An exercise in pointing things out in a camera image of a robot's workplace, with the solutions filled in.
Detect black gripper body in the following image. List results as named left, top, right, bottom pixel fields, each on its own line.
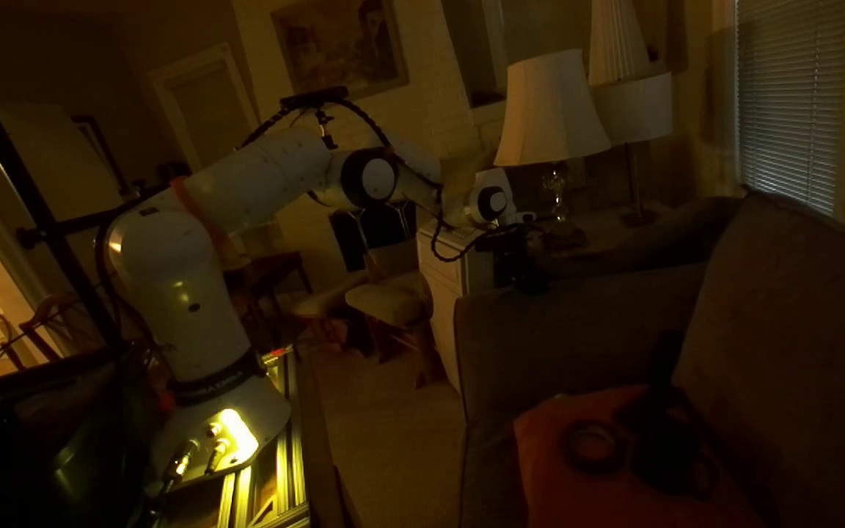
left=492, top=228, right=543, bottom=268

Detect small black measuring cup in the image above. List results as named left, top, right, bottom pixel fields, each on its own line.
left=560, top=416, right=634, bottom=479

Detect brown fabric sofa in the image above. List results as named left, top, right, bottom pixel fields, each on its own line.
left=454, top=187, right=845, bottom=528

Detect dark side table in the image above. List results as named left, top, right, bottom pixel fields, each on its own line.
left=538, top=199, right=749, bottom=281

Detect cushioned dark wooden chair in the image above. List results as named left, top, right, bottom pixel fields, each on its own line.
left=288, top=199, right=450, bottom=369

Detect white shade glass table lamp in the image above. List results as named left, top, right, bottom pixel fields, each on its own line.
left=492, top=48, right=612, bottom=256

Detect white shade dark table lamp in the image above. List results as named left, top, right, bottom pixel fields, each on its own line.
left=593, top=68, right=678, bottom=228

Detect tall white lamp shade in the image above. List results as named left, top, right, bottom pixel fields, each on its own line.
left=586, top=0, right=651, bottom=88

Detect dark wooden side chair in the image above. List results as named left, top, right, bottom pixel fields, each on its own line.
left=213, top=250, right=316, bottom=349

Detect wide white window blinds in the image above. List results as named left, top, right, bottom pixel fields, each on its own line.
left=733, top=0, right=845, bottom=244

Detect white panel door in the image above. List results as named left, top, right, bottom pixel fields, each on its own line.
left=147, top=41, right=262, bottom=174

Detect dark equipment cabinet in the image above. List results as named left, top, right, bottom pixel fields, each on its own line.
left=0, top=347, right=168, bottom=528

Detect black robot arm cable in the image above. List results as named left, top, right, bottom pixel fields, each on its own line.
left=243, top=92, right=491, bottom=265

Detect long-handled black measuring cup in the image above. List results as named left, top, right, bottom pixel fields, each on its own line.
left=623, top=332, right=721, bottom=497

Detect framed wall painting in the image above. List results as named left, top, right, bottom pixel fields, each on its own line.
left=269, top=0, right=411, bottom=99

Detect black camera stand pole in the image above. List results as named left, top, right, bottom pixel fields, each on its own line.
left=0, top=41, right=137, bottom=349

